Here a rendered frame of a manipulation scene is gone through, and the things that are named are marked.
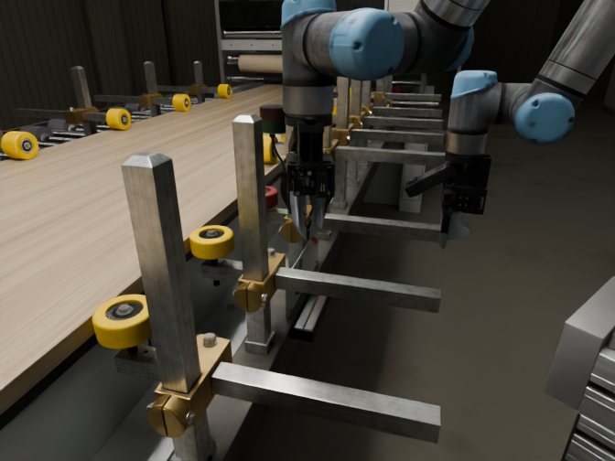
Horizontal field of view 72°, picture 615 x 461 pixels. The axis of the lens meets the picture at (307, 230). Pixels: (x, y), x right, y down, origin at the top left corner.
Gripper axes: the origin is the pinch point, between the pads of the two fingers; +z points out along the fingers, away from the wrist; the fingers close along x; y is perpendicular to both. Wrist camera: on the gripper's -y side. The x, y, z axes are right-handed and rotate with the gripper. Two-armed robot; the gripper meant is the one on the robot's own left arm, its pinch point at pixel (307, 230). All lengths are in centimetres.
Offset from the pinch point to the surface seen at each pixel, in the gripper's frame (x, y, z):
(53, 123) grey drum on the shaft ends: -116, -159, 10
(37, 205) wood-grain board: -58, -25, 3
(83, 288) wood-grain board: -34.0, 11.0, 3.2
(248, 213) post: -9.7, 3.3, -4.9
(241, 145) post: -10.2, 3.2, -15.7
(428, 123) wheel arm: 51, -86, -2
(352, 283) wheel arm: 7.6, 4.2, 8.5
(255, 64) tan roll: -17, -272, -11
